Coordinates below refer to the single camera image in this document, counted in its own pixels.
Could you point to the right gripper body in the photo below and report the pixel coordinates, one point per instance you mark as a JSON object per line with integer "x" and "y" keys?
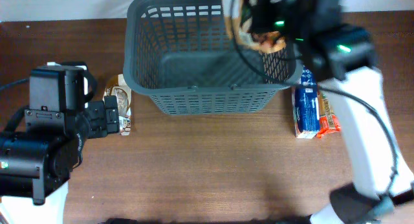
{"x": 283, "y": 23}

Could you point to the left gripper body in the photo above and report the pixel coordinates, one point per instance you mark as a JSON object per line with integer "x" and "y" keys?
{"x": 96, "y": 123}

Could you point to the brown white snack bag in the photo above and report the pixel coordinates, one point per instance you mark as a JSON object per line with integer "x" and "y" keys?
{"x": 118, "y": 87}

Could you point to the orange white food pouch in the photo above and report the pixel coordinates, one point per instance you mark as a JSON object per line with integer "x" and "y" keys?
{"x": 237, "y": 22}

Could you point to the blue box package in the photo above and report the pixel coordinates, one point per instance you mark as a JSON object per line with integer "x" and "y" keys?
{"x": 305, "y": 112}

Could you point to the grey plastic basket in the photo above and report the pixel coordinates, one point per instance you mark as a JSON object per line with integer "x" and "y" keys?
{"x": 177, "y": 53}

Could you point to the orange spaghetti packet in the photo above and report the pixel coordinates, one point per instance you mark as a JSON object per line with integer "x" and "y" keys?
{"x": 328, "y": 121}

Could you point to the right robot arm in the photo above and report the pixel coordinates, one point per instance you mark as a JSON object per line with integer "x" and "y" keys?
{"x": 342, "y": 58}

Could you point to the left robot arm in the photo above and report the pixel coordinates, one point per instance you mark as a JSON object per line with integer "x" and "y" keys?
{"x": 43, "y": 141}

